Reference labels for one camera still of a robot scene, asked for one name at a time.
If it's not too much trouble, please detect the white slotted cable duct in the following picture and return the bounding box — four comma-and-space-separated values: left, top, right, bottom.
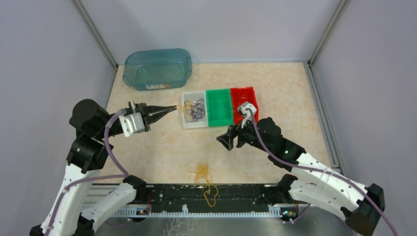
110, 206, 283, 218

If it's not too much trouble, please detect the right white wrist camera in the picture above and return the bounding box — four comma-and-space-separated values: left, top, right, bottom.
237, 101, 258, 120

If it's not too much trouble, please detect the aluminium frame post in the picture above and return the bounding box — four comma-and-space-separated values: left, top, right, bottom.
308, 0, 351, 68
71, 0, 118, 70

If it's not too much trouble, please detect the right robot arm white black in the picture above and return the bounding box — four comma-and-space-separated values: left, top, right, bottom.
216, 118, 385, 236

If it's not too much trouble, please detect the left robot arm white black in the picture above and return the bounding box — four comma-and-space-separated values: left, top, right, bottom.
30, 99, 177, 236

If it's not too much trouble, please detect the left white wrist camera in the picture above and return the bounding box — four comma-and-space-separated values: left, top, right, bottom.
119, 113, 145, 137

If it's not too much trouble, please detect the black thin cable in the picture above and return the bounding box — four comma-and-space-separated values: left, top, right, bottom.
184, 99, 207, 123

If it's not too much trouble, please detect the teal transparent plastic tub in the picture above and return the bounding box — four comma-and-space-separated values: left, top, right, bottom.
122, 48, 192, 91

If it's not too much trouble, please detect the yellow cable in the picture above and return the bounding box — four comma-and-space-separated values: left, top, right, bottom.
187, 163, 219, 208
174, 101, 195, 119

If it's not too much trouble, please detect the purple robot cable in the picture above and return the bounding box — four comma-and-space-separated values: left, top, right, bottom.
246, 109, 400, 236
42, 109, 131, 236

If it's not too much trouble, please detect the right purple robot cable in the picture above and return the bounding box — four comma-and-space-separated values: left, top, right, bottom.
246, 109, 400, 236

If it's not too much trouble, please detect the white plastic bin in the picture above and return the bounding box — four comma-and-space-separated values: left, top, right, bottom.
181, 91, 208, 129

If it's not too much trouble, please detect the green plastic bin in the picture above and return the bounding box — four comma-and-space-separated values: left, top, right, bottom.
206, 88, 234, 127

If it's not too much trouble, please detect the left aluminium frame post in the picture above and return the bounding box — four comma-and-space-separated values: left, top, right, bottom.
71, 0, 118, 70

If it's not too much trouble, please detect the red plastic bin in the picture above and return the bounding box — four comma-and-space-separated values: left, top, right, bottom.
230, 87, 259, 124

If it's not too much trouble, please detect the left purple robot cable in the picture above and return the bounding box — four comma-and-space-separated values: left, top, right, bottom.
42, 109, 131, 236

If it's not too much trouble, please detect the right aluminium frame post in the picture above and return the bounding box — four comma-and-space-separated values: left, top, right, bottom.
308, 0, 351, 68

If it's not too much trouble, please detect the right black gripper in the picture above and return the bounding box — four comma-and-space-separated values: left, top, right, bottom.
217, 114, 271, 153

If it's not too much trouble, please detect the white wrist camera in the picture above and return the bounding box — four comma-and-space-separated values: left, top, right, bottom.
237, 101, 258, 120
119, 113, 145, 137

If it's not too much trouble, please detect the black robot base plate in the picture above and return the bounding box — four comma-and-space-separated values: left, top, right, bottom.
130, 184, 296, 213

